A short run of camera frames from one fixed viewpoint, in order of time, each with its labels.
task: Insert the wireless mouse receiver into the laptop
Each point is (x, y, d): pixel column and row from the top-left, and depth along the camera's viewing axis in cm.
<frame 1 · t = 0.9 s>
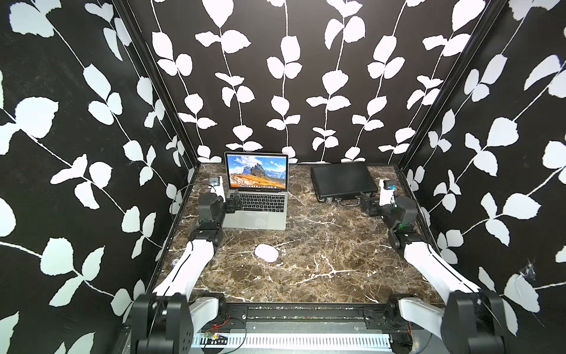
left hand: (226, 187, 83), fingers open
right hand: (370, 188, 84), fingers open
silver open laptop: (261, 181, 109), point 5 cm above the table
white wireless mouse: (267, 252, 90), on the table

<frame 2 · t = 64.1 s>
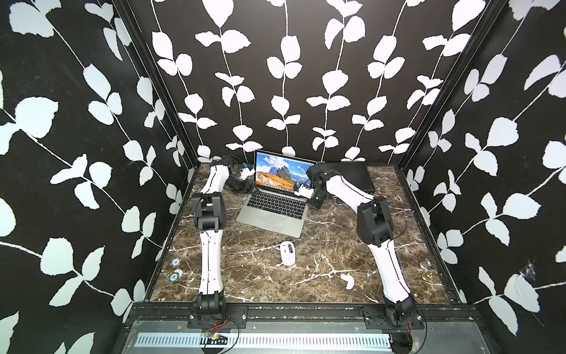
left hand: (254, 188, 106), fingers open
right hand: (310, 200, 103), fingers closed
silver open laptop: (273, 204, 106), on the table
white wireless mouse: (288, 253, 89), point 2 cm above the table

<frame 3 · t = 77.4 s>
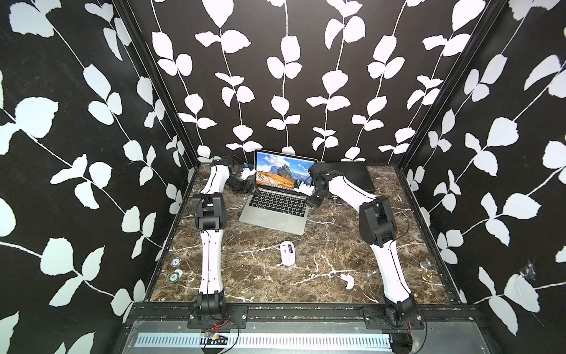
left hand: (255, 188, 106), fingers open
right hand: (309, 196, 103), fingers open
the named things where they were.

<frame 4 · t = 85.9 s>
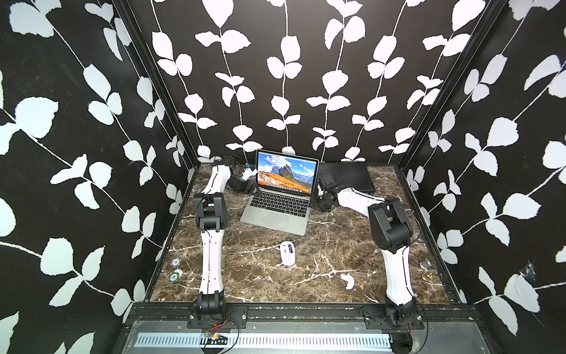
left hand: (256, 188, 106), fingers open
right hand: (308, 201, 103), fingers open
the named things where they were.

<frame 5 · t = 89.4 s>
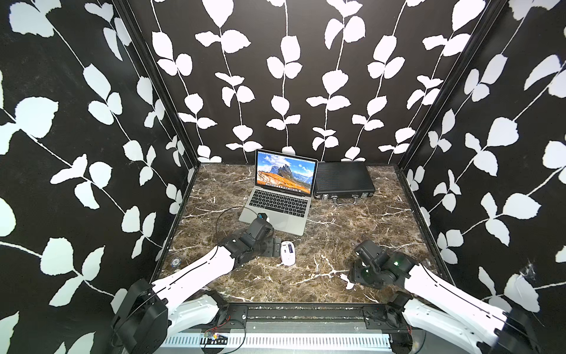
left hand: (272, 240, 83), fingers open
right hand: (350, 273, 80), fingers open
the named things where they were.

